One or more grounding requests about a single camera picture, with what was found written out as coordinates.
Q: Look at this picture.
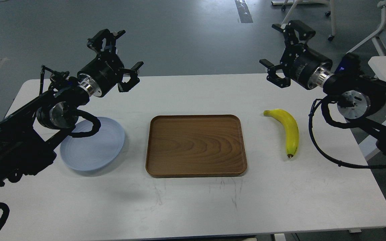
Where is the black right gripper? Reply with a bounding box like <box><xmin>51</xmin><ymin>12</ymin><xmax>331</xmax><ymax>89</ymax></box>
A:
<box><xmin>259</xmin><ymin>20</ymin><xmax>333</xmax><ymax>90</ymax></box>

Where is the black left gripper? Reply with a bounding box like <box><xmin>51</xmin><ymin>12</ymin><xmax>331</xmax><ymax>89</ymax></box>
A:
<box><xmin>77</xmin><ymin>29</ymin><xmax>144</xmax><ymax>97</ymax></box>

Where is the yellow banana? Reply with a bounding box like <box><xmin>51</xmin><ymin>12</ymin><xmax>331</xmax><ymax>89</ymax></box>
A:
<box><xmin>263</xmin><ymin>109</ymin><xmax>299</xmax><ymax>159</ymax></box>

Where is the light blue plate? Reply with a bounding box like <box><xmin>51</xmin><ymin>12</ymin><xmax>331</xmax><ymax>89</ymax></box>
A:
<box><xmin>60</xmin><ymin>116</ymin><xmax>125</xmax><ymax>171</ymax></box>

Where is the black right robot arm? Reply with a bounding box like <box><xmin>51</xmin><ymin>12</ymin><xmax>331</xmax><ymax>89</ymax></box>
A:
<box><xmin>259</xmin><ymin>20</ymin><xmax>386</xmax><ymax>155</ymax></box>

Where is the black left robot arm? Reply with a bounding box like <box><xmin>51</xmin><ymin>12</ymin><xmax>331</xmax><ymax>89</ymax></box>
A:
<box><xmin>0</xmin><ymin>29</ymin><xmax>144</xmax><ymax>231</ymax></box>

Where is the white chair with casters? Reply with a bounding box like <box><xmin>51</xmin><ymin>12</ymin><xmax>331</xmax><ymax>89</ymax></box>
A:
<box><xmin>271</xmin><ymin>0</ymin><xmax>336</xmax><ymax>42</ymax></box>

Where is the brown wooden tray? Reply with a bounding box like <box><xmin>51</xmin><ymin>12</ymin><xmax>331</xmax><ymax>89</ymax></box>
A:
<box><xmin>145</xmin><ymin>114</ymin><xmax>248</xmax><ymax>178</ymax></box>

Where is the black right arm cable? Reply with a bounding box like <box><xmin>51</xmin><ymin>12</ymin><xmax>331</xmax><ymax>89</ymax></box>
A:
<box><xmin>308</xmin><ymin>96</ymin><xmax>386</xmax><ymax>169</ymax></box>

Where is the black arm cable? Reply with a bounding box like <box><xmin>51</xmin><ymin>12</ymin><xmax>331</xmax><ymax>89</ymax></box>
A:
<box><xmin>66</xmin><ymin>110</ymin><xmax>102</xmax><ymax>138</ymax></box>
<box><xmin>308</xmin><ymin>96</ymin><xmax>386</xmax><ymax>169</ymax></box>

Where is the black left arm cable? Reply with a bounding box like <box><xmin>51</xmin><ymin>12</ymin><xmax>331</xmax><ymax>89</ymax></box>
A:
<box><xmin>66</xmin><ymin>110</ymin><xmax>102</xmax><ymax>138</ymax></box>

